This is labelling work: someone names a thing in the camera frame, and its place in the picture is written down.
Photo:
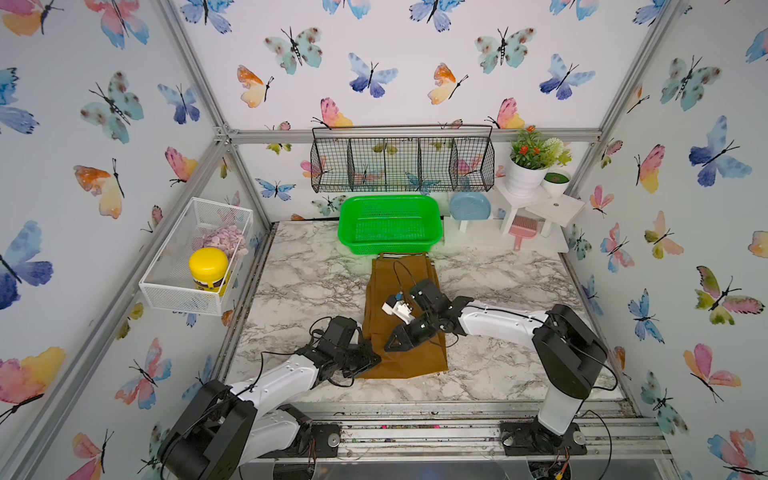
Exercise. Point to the pink dustpan brush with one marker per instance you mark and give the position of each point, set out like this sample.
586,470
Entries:
523,228

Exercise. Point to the white step shelf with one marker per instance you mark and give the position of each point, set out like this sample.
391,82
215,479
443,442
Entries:
552,215

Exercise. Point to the green plastic basket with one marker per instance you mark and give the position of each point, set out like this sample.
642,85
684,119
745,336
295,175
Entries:
370,225

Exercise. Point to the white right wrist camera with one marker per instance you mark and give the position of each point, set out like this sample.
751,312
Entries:
396,305

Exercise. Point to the pink shells bag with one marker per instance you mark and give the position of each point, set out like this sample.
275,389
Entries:
228,239

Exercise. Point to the small white pot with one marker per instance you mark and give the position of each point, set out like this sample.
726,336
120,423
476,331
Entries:
555,183

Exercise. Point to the yellow lidded jar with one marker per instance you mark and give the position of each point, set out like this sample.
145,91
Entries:
209,268

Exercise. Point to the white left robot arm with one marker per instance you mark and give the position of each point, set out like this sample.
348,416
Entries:
227,426

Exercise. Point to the black wire wall basket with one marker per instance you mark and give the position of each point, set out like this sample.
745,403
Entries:
421,159

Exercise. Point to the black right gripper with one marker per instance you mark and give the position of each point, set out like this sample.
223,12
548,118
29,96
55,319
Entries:
404,339

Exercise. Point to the brown long pants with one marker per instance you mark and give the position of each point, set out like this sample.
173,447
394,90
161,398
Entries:
390,275

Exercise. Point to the metal base rail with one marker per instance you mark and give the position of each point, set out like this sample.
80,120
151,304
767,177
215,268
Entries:
619,446

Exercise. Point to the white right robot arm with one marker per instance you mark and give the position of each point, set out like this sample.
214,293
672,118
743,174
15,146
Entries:
570,352

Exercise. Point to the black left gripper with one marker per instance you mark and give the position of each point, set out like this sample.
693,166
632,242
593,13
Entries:
366,360

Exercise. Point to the white mesh wall basket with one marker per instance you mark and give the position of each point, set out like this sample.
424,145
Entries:
168,284

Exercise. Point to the white potted flower plant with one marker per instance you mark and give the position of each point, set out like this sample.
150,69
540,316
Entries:
532,155

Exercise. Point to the light blue round plate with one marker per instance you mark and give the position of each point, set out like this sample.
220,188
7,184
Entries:
469,206

